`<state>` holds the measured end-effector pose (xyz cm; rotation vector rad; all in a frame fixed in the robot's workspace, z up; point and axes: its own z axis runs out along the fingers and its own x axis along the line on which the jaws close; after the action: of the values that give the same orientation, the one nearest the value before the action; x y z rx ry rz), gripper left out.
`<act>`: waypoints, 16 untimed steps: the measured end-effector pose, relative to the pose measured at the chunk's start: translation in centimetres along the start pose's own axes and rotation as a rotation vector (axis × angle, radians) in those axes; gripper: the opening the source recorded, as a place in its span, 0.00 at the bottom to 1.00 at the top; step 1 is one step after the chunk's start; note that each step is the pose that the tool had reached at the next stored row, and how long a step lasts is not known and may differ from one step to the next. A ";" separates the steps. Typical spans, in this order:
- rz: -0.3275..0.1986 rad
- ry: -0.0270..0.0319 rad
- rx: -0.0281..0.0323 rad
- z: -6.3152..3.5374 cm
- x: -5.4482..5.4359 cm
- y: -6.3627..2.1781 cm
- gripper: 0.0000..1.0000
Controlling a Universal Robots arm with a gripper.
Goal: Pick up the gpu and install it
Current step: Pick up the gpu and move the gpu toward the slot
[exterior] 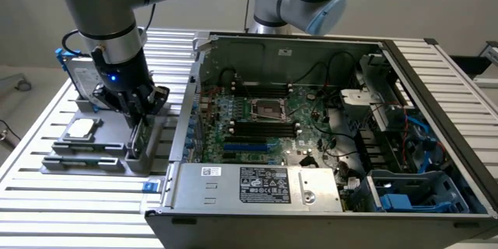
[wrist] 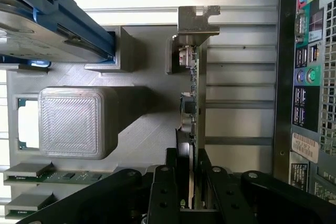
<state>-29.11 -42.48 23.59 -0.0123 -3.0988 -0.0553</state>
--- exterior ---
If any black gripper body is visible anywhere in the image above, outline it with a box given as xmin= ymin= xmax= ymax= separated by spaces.
xmin=91 ymin=52 xmax=154 ymax=94

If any grey parts rack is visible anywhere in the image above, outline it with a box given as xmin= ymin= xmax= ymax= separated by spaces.
xmin=39 ymin=97 xmax=176 ymax=178

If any silver CPU chip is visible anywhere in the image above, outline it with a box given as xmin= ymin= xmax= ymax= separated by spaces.
xmin=62 ymin=118 xmax=105 ymax=139

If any black expansion slot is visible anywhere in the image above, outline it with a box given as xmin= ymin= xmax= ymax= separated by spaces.
xmin=224 ymin=136 xmax=269 ymax=144

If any blue expansion slot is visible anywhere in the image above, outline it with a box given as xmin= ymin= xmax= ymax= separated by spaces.
xmin=222 ymin=142 xmax=269 ymax=151

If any CPU socket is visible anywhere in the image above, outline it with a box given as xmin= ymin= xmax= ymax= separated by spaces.
xmin=246 ymin=96 xmax=292 ymax=122

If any small blue clip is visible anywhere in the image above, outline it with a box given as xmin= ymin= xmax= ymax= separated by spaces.
xmin=141 ymin=181 xmax=161 ymax=194

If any silver power supply unit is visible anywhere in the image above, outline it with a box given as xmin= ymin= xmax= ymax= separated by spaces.
xmin=169 ymin=163 xmax=344 ymax=213

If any green motherboard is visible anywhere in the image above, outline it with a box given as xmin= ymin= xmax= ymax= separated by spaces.
xmin=193 ymin=81 xmax=353 ymax=171

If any silver chipset heat sink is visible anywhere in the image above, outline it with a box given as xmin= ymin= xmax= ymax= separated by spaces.
xmin=284 ymin=153 xmax=320 ymax=169

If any silver drive cage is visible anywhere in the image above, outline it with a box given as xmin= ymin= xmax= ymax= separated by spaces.
xmin=338 ymin=87 xmax=391 ymax=132

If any open black PC case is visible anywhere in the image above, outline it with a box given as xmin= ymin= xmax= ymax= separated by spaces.
xmin=144 ymin=31 xmax=498 ymax=249

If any blue disk bay latch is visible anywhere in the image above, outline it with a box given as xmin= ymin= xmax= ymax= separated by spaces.
xmin=377 ymin=192 xmax=413 ymax=212

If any grey-blue disk bay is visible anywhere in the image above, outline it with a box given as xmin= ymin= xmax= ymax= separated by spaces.
xmin=364 ymin=169 xmax=475 ymax=215

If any hard disk with blue bracket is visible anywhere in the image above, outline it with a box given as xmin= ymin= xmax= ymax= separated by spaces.
xmin=54 ymin=47 xmax=114 ymax=107

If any short black power wire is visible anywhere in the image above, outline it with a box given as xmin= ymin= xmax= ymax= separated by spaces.
xmin=218 ymin=67 xmax=238 ymax=87

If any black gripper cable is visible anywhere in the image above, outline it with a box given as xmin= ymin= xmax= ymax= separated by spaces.
xmin=61 ymin=3 xmax=157 ymax=55

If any black floor cable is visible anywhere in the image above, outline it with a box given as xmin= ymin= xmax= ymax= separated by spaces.
xmin=0 ymin=118 xmax=21 ymax=142

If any thin black wire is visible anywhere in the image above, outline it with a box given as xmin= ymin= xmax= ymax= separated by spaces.
xmin=313 ymin=122 xmax=364 ymax=157

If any long black looped wire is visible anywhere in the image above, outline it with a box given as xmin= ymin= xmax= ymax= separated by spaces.
xmin=289 ymin=50 xmax=357 ymax=87

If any blue data wire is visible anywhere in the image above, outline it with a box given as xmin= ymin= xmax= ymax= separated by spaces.
xmin=421 ymin=138 xmax=448 ymax=176
xmin=403 ymin=108 xmax=433 ymax=174

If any black bracket beside table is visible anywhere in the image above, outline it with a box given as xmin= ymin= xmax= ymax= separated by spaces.
xmin=449 ymin=54 xmax=495 ymax=81

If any aluminium rail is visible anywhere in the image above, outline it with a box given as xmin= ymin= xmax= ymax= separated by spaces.
xmin=476 ymin=41 xmax=498 ymax=66

